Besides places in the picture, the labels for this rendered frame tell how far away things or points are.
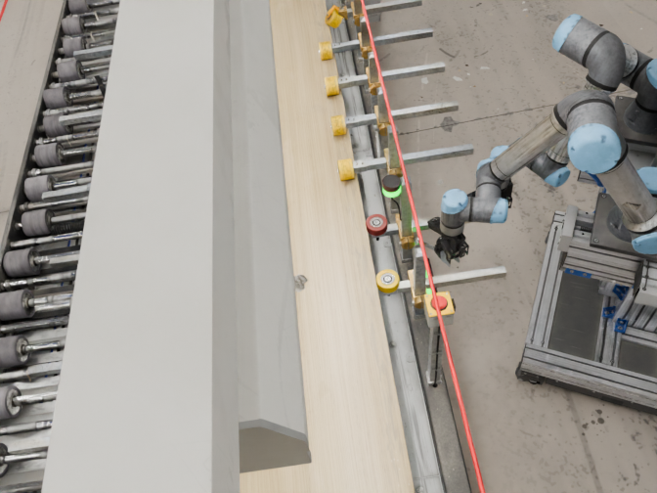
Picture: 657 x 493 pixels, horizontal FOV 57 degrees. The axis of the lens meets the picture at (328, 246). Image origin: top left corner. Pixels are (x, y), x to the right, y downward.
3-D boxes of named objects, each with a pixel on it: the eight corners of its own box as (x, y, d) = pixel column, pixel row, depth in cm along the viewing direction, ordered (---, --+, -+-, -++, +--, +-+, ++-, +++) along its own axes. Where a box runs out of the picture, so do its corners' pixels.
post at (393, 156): (399, 206, 256) (396, 122, 217) (400, 213, 254) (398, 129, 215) (390, 208, 256) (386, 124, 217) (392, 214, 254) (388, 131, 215)
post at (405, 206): (410, 255, 241) (410, 173, 202) (412, 262, 239) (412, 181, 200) (401, 256, 241) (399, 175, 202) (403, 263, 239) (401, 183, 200)
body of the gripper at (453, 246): (448, 265, 199) (450, 244, 189) (434, 246, 203) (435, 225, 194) (468, 255, 200) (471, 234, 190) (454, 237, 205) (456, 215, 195)
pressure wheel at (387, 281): (385, 282, 223) (383, 264, 214) (404, 291, 220) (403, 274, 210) (372, 297, 220) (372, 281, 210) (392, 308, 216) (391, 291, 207)
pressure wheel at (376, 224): (386, 229, 236) (385, 210, 227) (389, 246, 232) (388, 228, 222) (366, 232, 237) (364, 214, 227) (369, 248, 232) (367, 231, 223)
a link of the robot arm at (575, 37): (639, 94, 219) (579, 66, 179) (605, 73, 227) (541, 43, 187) (662, 63, 213) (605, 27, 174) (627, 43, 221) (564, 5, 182)
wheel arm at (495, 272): (503, 270, 218) (503, 264, 215) (504, 279, 216) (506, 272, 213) (381, 289, 219) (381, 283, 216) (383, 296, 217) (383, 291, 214)
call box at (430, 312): (447, 304, 176) (449, 291, 169) (453, 326, 171) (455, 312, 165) (423, 308, 176) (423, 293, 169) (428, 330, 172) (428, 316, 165)
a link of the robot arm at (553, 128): (589, 62, 156) (466, 163, 194) (591, 91, 150) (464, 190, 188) (622, 83, 160) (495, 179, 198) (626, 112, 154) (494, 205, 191)
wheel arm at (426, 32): (431, 32, 282) (431, 25, 279) (432, 37, 280) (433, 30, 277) (325, 50, 283) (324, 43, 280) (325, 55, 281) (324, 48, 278)
